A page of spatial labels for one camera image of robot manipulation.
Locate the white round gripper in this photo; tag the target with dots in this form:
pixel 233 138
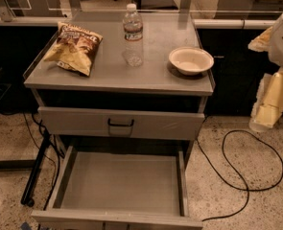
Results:
pixel 268 105

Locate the clear plastic water bottle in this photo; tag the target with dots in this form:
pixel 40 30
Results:
pixel 133 35

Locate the grey drawer cabinet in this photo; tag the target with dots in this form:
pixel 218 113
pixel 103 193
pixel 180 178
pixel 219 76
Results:
pixel 156 85

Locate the closed grey upper drawer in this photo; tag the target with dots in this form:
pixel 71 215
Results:
pixel 147 124

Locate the open grey middle drawer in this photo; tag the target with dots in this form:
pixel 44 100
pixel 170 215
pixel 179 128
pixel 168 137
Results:
pixel 115 191

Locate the white paper bowl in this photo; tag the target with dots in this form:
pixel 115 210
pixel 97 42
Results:
pixel 191 61

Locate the yellow brown chip bag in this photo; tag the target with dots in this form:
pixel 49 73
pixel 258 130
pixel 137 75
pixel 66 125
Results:
pixel 75 48

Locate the black drawer handle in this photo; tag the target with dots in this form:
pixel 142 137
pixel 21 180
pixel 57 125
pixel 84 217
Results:
pixel 112 124

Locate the black table leg frame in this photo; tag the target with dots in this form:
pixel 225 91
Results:
pixel 32 165

